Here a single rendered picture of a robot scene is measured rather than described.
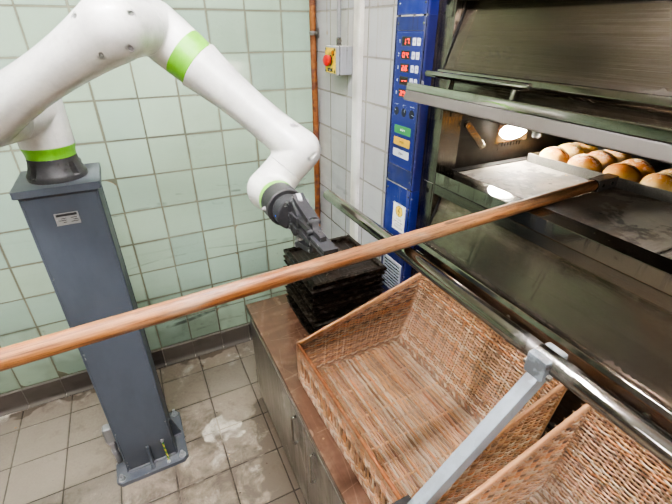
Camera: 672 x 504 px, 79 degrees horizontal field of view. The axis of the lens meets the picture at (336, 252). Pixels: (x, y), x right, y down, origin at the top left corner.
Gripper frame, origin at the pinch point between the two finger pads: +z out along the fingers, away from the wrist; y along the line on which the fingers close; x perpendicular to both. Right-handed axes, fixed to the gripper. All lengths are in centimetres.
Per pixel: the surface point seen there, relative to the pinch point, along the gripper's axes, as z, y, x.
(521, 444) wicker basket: 27, 50, -39
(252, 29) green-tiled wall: -122, -37, -24
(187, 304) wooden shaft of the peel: 7.9, 0.2, 26.6
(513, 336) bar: 33.0, 3.3, -15.8
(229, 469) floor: -47, 120, 23
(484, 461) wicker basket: 27, 48, -26
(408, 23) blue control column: -48, -38, -50
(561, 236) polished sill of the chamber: 12, 4, -53
